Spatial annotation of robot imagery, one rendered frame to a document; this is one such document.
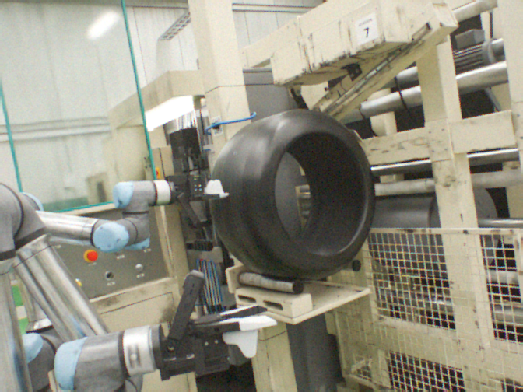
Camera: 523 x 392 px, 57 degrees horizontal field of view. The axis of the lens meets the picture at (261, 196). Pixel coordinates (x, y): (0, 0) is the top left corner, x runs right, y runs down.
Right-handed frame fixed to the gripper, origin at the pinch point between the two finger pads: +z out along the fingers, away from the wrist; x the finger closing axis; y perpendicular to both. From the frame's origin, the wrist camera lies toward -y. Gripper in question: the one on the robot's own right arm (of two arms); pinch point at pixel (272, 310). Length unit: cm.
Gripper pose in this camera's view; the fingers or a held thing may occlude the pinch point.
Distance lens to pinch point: 83.3
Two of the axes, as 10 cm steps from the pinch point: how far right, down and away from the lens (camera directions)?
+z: 9.8, -1.7, 1.0
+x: 0.8, -1.0, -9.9
